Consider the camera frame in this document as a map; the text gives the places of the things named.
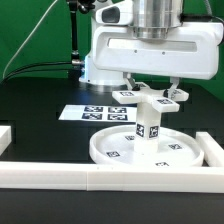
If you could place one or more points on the white marker sheet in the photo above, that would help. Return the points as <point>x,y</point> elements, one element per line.
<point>98,113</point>

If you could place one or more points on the white cross-shaped table base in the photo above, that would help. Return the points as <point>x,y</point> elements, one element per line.
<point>154,97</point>

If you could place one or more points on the white left fence rail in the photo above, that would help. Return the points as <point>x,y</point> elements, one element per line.
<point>5,138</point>

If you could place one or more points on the white round table top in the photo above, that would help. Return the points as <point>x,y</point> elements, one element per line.
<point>115,146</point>

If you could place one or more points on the white right fence rail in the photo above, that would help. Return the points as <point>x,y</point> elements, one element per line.
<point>213,152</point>

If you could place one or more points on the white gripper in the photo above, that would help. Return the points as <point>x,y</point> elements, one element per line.
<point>189,51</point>

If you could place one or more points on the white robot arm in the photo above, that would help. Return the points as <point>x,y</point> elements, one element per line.
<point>152,37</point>

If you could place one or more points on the black camera stand pole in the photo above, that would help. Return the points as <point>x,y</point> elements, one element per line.
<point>75,57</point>

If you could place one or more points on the white fence rail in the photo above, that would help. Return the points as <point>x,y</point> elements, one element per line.
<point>5,138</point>
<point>92,177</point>
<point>213,152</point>

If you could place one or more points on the white front fence rail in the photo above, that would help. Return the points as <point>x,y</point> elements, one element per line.
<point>92,177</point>

